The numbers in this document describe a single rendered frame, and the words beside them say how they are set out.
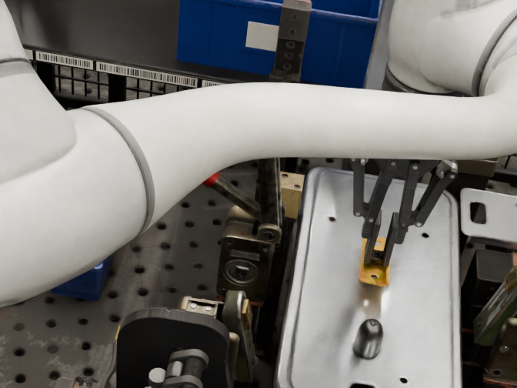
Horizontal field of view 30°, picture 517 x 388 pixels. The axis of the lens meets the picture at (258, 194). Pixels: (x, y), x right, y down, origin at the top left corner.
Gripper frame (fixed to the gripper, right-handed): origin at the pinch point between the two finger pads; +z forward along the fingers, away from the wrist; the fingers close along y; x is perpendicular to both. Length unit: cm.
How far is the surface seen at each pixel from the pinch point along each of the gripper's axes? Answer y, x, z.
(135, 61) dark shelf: -39, 33, 4
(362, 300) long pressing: -0.9, -5.0, 6.6
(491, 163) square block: 16.0, 23.5, 3.7
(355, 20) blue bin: -7.3, 35.3, -9.0
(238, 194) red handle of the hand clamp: -18.7, -0.4, -3.5
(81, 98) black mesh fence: -55, 55, 30
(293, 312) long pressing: -9.4, -9.3, 6.2
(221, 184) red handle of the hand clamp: -20.8, -0.6, -4.8
